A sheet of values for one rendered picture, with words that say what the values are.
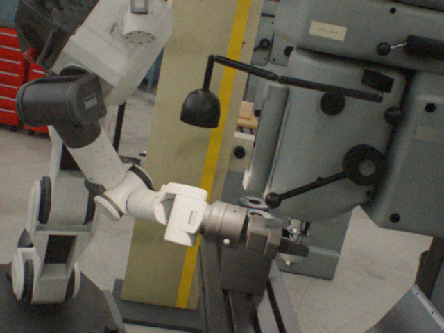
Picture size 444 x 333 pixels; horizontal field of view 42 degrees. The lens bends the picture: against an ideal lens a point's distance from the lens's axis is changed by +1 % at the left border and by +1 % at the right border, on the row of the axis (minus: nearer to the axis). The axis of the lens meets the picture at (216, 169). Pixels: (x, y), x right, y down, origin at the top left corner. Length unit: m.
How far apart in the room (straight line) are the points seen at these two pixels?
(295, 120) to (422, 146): 0.22
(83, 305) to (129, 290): 1.10
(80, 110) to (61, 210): 0.56
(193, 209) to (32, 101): 0.40
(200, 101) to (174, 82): 1.80
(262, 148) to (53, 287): 1.05
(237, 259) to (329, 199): 0.49
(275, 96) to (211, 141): 1.82
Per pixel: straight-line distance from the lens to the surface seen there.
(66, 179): 1.69
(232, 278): 1.53
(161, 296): 3.21
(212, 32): 2.79
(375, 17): 0.99
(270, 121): 1.08
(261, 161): 1.10
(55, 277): 1.91
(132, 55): 1.30
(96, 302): 2.15
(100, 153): 1.31
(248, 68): 0.96
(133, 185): 1.38
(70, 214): 1.73
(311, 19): 0.97
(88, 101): 1.24
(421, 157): 1.07
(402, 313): 1.49
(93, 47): 1.29
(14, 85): 5.93
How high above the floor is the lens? 1.68
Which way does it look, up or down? 17 degrees down
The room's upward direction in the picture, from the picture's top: 12 degrees clockwise
